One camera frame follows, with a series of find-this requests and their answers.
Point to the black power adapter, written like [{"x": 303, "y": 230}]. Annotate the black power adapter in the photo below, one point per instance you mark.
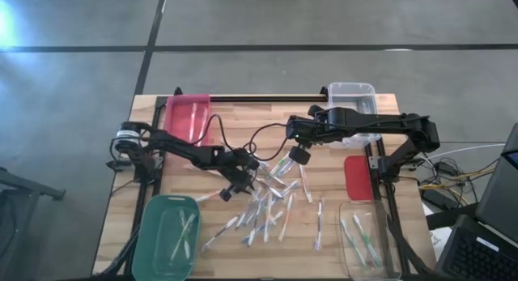
[
  {"x": 448, "y": 168},
  {"x": 436, "y": 198}
]

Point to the pink plastic bin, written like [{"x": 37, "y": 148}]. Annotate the pink plastic bin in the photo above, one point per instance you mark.
[{"x": 180, "y": 123}]

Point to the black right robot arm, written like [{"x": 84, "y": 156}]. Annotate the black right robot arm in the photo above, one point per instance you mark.
[{"x": 384, "y": 121}]

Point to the green plastic bin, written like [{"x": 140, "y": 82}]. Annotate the green plastic bin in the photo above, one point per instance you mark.
[{"x": 154, "y": 232}]

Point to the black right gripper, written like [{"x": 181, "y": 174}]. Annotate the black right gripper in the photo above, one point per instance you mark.
[{"x": 311, "y": 143}]

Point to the black laptop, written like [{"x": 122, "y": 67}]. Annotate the black laptop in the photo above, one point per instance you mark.
[{"x": 473, "y": 256}]

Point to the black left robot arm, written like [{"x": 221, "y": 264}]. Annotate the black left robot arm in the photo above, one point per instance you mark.
[{"x": 182, "y": 149}]

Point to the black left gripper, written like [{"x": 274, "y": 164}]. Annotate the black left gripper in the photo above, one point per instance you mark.
[{"x": 239, "y": 165}]

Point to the black metal stand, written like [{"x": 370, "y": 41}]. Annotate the black metal stand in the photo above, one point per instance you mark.
[{"x": 24, "y": 188}]

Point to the black frame corner bracket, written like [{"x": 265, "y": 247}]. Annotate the black frame corner bracket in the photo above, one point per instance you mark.
[
  {"x": 178, "y": 90},
  {"x": 323, "y": 90}
]

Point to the red flat plastic lid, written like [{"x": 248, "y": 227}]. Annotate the red flat plastic lid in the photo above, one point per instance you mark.
[{"x": 358, "y": 180}]

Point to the clear deep plastic bin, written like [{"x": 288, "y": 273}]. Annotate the clear deep plastic bin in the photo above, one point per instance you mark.
[{"x": 352, "y": 92}]

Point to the clear shallow plastic tray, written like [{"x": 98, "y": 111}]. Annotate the clear shallow plastic tray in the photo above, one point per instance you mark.
[{"x": 348, "y": 208}]

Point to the white toothbrush at edge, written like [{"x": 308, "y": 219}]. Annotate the white toothbrush at edge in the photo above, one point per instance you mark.
[{"x": 220, "y": 233}]

